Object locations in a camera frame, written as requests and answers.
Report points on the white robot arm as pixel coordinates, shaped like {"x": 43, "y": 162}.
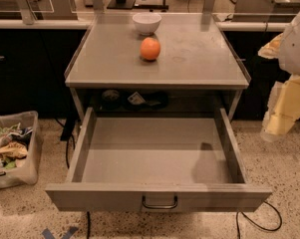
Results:
{"x": 284, "y": 99}

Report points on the grey metal cabinet table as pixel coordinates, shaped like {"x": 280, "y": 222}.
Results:
{"x": 187, "y": 51}

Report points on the black monitor stand base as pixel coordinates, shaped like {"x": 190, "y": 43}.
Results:
{"x": 121, "y": 4}

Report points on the grey top drawer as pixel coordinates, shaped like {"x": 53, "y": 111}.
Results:
{"x": 118, "y": 161}

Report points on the orange fruit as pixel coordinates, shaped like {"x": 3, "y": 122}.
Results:
{"x": 150, "y": 48}

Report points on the padded gripper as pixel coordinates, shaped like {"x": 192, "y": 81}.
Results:
{"x": 297, "y": 45}

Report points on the colourful snack bags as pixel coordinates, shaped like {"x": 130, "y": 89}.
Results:
{"x": 14, "y": 145}

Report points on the white ceramic bowl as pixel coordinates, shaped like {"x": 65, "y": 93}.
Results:
{"x": 146, "y": 23}

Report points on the dark items behind drawer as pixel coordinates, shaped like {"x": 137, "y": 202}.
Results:
{"x": 135, "y": 101}

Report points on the white counter rail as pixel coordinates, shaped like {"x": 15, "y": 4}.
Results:
{"x": 71, "y": 24}

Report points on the clear plastic bin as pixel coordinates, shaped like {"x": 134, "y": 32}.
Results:
{"x": 28, "y": 172}

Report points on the black drawer handle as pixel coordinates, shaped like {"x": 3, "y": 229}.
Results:
{"x": 159, "y": 203}

